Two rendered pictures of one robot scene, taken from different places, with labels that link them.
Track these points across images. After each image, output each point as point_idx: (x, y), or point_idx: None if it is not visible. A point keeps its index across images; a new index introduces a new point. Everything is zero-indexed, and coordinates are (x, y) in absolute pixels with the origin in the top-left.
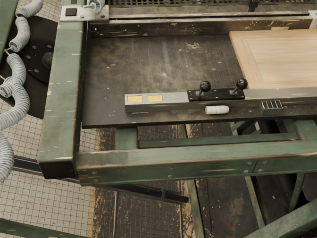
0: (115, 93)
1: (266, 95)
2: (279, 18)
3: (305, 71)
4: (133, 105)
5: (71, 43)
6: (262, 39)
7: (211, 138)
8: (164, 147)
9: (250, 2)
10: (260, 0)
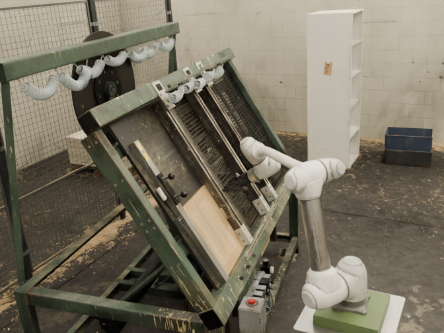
0: (133, 135)
1: (185, 217)
2: (228, 208)
3: (210, 236)
4: (136, 147)
5: (145, 96)
6: (211, 205)
7: None
8: None
9: (226, 185)
10: (231, 190)
